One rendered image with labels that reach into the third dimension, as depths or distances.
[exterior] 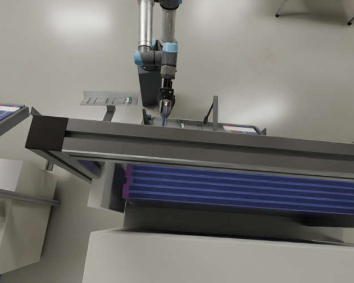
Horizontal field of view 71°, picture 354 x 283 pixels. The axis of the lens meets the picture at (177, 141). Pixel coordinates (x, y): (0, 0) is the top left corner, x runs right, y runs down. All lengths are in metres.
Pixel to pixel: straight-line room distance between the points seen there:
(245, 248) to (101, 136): 0.31
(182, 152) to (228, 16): 2.96
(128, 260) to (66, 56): 2.54
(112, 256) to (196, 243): 0.14
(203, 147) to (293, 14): 3.26
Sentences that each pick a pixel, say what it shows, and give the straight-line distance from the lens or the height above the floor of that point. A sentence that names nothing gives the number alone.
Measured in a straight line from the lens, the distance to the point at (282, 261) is 0.50.
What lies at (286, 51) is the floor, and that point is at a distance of 3.12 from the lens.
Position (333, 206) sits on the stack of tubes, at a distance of 0.63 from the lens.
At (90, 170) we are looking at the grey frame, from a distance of 0.41.
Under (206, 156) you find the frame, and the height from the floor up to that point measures 1.90.
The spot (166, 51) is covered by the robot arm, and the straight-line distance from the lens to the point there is 1.25.
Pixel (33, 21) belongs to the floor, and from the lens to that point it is 3.24.
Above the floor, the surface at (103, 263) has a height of 1.72.
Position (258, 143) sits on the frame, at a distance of 0.30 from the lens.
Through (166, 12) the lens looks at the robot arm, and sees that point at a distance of 1.62.
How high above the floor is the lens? 2.17
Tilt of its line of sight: 72 degrees down
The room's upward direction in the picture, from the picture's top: 13 degrees clockwise
